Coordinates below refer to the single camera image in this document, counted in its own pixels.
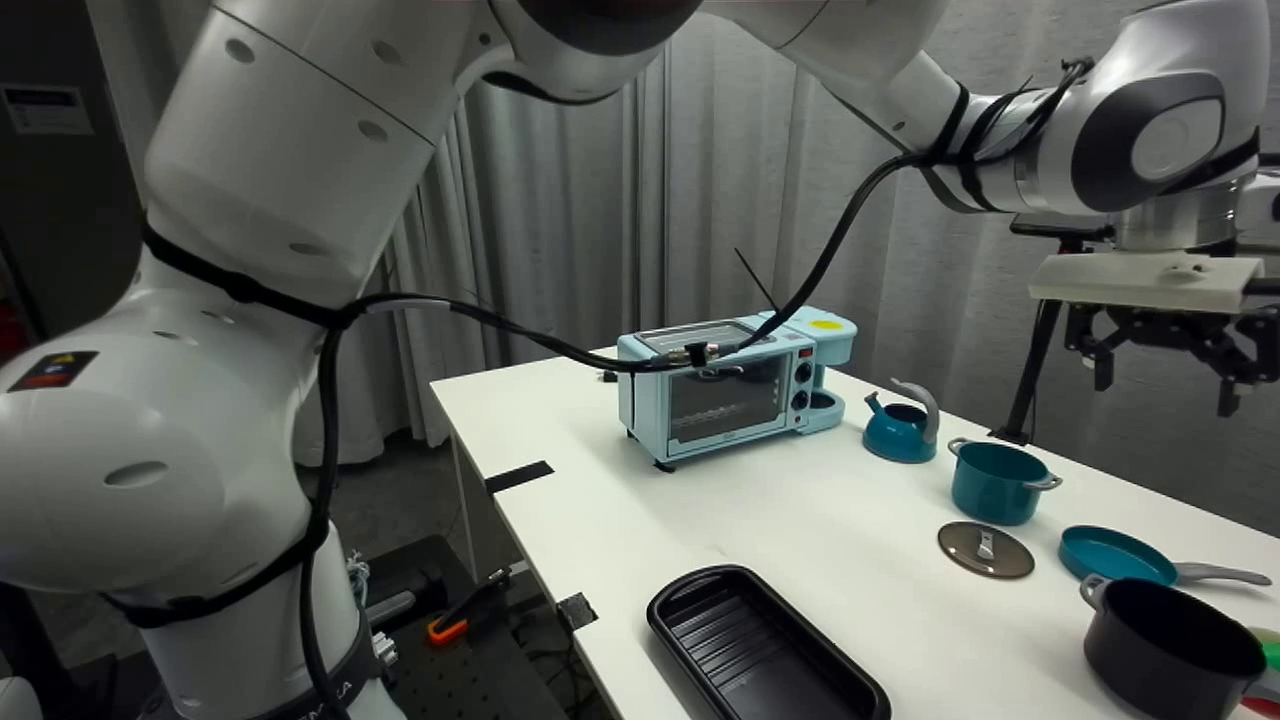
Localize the grey curtain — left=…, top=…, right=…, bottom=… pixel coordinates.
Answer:
left=284, top=0, right=1280, bottom=536

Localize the orange handled black clamp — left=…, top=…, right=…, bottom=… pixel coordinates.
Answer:
left=425, top=555, right=538, bottom=651

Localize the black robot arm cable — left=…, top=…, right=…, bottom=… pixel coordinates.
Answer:
left=104, top=58, right=1099, bottom=720

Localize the black grill tray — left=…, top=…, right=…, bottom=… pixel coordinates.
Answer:
left=643, top=559, right=896, bottom=720

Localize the black toy saucepan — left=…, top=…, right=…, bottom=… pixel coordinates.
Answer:
left=1077, top=573, right=1273, bottom=720

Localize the light blue toaster oven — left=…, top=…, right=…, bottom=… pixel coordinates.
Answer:
left=614, top=306, right=860, bottom=472

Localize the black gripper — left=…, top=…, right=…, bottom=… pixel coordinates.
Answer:
left=1063, top=309, right=1280, bottom=417

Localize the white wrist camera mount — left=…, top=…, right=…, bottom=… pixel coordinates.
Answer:
left=1029, top=250, right=1268, bottom=322

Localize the teal bowl right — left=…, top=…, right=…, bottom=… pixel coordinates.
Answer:
left=860, top=378, right=945, bottom=467

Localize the blue bowl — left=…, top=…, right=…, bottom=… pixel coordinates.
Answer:
left=1055, top=520, right=1277, bottom=592

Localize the blue toy pot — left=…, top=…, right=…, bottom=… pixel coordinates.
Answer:
left=945, top=436, right=1070, bottom=528

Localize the black camera tripod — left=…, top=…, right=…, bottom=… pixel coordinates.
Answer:
left=997, top=216, right=1116, bottom=450

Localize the round glass pot lid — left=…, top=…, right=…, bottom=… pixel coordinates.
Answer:
left=934, top=516, right=1041, bottom=584

